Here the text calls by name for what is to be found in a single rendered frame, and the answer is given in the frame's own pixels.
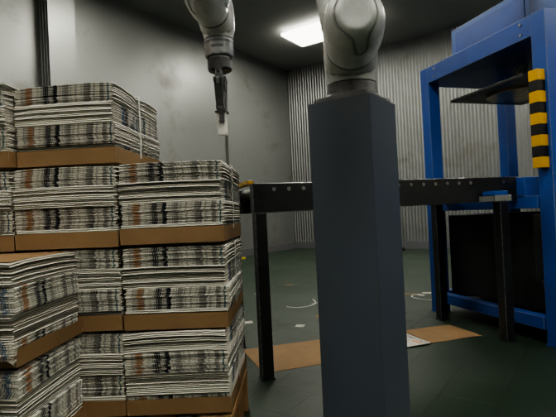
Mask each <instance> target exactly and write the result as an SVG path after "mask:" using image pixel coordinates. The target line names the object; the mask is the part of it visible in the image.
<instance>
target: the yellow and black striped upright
mask: <svg viewBox="0 0 556 417"><path fill-rule="evenodd" d="M528 80H529V83H528V84H529V99H530V130H531V145H532V158H533V169H539V168H547V167H549V139H548V123H547V108H546V93H545V77H544V69H533V70H531V71H528Z"/></svg>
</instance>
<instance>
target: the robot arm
mask: <svg viewBox="0 0 556 417"><path fill-rule="evenodd" d="M316 3H317V7H318V12H319V20H320V26H321V31H322V33H323V37H324V73H325V79H326V86H327V93H326V97H324V98H318V99H315V100H314V103H322V102H326V101H330V100H334V99H339V98H346V97H351V96H355V95H359V94H364V93H371V94H374V95H376V96H377V97H379V98H382V99H385V100H386V101H388V102H390V100H389V99H388V98H383V97H382V96H381V95H380V94H378V90H377V84H376V74H377V56H378V50H379V47H380V45H381V41H382V38H383V35H384V30H385V24H386V16H385V11H384V7H383V5H382V2H381V0H316ZM185 4H186V6H187V8H188V9H189V11H190V13H191V14H192V16H193V17H194V18H195V20H197V21H198V22H199V26H200V30H201V31H202V33H203V35H204V51H205V57H206V59H207V60H208V71H209V73H211V74H215V76H214V77H213V81H214V90H215V99H216V109H217V111H215V113H217V117H218V135H219V136H228V114H229V112H228V86H227V85H228V79H227V77H226V76H225V74H229V73H231V72H232V59H233V56H234V54H233V35H234V31H235V19H234V10H233V4H232V0H185Z"/></svg>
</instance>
